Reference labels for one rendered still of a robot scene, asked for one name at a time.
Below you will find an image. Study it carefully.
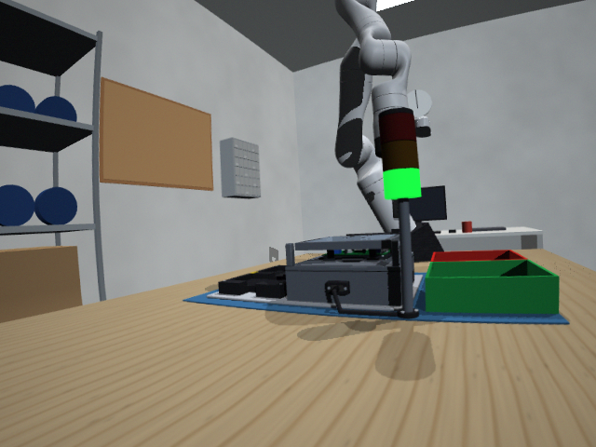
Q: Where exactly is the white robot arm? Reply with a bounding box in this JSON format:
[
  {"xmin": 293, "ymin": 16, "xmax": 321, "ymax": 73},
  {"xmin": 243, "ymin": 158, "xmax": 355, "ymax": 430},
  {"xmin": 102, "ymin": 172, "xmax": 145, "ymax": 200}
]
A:
[{"xmin": 334, "ymin": 0, "xmax": 412, "ymax": 233}]

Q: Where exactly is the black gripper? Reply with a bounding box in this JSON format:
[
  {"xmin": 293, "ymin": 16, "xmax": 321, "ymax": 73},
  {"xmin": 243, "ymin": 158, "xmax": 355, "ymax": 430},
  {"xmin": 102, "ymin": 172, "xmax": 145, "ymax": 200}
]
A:
[{"xmin": 374, "ymin": 137, "xmax": 399, "ymax": 221}]

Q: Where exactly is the red bin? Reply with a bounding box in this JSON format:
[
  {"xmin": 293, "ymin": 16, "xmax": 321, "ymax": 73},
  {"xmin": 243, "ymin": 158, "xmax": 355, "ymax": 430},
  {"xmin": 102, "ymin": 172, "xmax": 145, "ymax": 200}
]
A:
[{"xmin": 430, "ymin": 250, "xmax": 528, "ymax": 262}]

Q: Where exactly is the green circuit board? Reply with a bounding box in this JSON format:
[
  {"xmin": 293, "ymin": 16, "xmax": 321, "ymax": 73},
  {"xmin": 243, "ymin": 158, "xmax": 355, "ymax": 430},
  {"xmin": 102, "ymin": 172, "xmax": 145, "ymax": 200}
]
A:
[{"xmin": 321, "ymin": 249, "xmax": 390, "ymax": 256}]

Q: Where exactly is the green bin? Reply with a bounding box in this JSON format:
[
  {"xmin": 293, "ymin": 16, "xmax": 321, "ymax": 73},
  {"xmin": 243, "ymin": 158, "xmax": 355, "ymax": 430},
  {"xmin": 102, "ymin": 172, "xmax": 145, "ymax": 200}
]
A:
[{"xmin": 425, "ymin": 260, "xmax": 559, "ymax": 314}]

